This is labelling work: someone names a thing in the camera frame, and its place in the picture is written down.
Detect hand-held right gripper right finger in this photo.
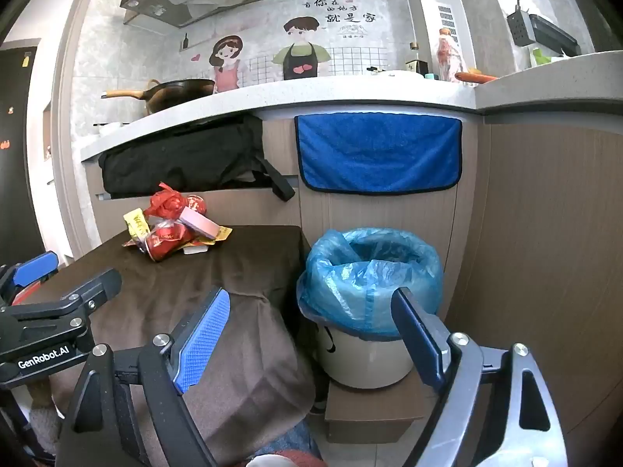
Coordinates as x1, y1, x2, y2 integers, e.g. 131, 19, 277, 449
391, 288, 570, 467

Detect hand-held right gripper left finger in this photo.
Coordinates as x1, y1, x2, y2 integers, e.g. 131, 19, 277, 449
55, 287, 232, 467

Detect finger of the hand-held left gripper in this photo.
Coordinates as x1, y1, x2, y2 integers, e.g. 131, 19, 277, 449
0, 251, 60, 305
10, 269, 122, 332

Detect white trash bin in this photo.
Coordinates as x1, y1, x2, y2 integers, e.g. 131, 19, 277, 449
316, 321, 419, 389

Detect blue plastic bin liner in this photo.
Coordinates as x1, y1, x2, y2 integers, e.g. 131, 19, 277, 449
297, 228, 445, 342

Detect pink and purple sponge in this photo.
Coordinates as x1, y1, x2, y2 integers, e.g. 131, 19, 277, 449
178, 207, 222, 240

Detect brown cloth covered table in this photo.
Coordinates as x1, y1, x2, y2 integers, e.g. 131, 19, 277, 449
29, 225, 317, 467

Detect yellow and red card packet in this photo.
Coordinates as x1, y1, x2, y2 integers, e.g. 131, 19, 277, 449
121, 208, 151, 245

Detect cardboard box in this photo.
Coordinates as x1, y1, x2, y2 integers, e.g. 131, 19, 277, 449
325, 365, 439, 444

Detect black fridge with magnets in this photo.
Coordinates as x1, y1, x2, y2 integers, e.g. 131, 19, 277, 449
0, 46, 49, 266

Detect red snack wrappers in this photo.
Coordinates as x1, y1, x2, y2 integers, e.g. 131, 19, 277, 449
143, 182, 208, 219

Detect black fabric bag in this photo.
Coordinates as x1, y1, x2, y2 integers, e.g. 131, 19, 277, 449
98, 116, 297, 201

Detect blue towel with black trim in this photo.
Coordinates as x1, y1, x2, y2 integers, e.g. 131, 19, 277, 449
294, 113, 463, 194

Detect small dark bottle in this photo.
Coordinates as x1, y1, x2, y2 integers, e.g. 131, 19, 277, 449
405, 41, 429, 76

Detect clear bottle with red label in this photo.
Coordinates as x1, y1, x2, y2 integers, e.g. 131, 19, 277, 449
435, 28, 468, 81

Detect black utensil holder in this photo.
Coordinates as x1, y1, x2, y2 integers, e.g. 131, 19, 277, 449
506, 0, 536, 47

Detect white vented appliance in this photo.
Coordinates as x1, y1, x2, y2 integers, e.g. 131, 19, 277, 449
406, 0, 463, 71

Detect black wok with wooden handle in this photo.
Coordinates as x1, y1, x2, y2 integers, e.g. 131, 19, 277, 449
101, 78, 216, 116

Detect cartoon wall sticker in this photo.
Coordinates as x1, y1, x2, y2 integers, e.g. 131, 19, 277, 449
185, 0, 380, 93

